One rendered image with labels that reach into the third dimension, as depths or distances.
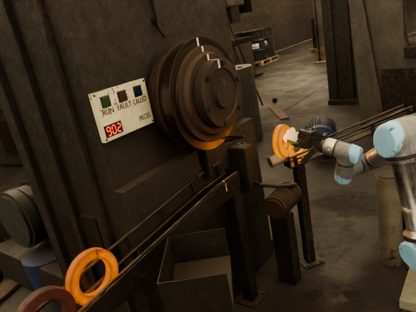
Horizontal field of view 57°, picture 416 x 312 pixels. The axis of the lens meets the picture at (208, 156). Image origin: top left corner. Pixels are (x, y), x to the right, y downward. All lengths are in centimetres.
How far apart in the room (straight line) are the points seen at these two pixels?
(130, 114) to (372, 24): 305
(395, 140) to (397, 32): 272
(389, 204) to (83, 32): 162
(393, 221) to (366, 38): 235
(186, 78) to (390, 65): 288
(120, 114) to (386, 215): 143
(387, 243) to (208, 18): 147
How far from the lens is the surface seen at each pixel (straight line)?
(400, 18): 404
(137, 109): 153
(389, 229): 224
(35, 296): 126
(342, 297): 215
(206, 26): 195
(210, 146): 166
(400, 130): 141
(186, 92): 150
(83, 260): 132
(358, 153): 168
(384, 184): 212
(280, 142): 176
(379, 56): 416
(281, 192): 200
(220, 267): 138
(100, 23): 150
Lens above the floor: 138
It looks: 18 degrees down
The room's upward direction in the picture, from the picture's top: 11 degrees counter-clockwise
